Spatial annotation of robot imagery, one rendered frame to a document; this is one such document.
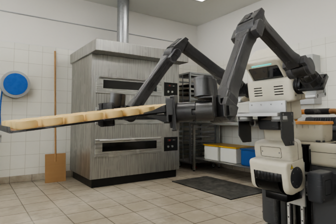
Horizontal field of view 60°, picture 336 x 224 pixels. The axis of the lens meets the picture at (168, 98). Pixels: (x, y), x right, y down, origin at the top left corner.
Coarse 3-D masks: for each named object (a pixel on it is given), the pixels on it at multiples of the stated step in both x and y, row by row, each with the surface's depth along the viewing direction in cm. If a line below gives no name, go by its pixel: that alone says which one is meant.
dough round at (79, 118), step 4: (64, 116) 76; (68, 116) 75; (72, 116) 75; (76, 116) 75; (80, 116) 76; (64, 120) 76; (68, 120) 75; (72, 120) 75; (76, 120) 75; (80, 120) 76
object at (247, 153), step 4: (240, 148) 447; (244, 148) 442; (248, 148) 441; (252, 148) 441; (244, 152) 442; (248, 152) 436; (252, 152) 430; (244, 156) 442; (248, 156) 436; (252, 156) 430; (244, 160) 441; (248, 160) 435; (244, 164) 441; (248, 164) 435
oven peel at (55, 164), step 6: (54, 54) 468; (54, 60) 466; (54, 66) 465; (54, 72) 463; (54, 78) 461; (54, 84) 459; (54, 90) 458; (54, 96) 456; (54, 102) 454; (54, 108) 453; (54, 114) 451; (54, 132) 446; (54, 138) 444; (54, 144) 443; (54, 150) 441; (48, 156) 435; (54, 156) 440; (60, 156) 444; (48, 162) 433; (54, 162) 438; (60, 162) 443; (48, 168) 432; (54, 168) 436; (60, 168) 441; (48, 174) 430; (54, 174) 435; (60, 174) 440; (48, 180) 429; (54, 180) 433; (60, 180) 438
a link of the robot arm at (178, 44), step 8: (176, 40) 150; (184, 40) 146; (168, 48) 146; (184, 48) 147; (192, 48) 150; (192, 56) 151; (200, 56) 153; (200, 64) 155; (208, 64) 156; (216, 64) 159; (216, 72) 159; (216, 80) 168
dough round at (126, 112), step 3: (132, 108) 86; (135, 108) 86; (123, 111) 85; (126, 111) 85; (129, 111) 85; (132, 111) 85; (135, 111) 85; (138, 111) 87; (123, 114) 86; (126, 114) 85; (129, 114) 85; (132, 114) 85; (135, 114) 85
